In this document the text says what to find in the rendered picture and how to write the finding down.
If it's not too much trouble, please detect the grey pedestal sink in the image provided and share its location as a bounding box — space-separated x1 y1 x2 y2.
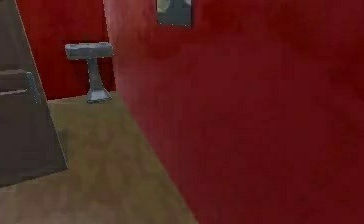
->
64 42 114 104

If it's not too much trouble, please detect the dark framed wall picture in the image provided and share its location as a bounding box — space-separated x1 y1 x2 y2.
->
156 0 194 28

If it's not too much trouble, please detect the dark brown cupboard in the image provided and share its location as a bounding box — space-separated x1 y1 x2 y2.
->
0 0 69 192

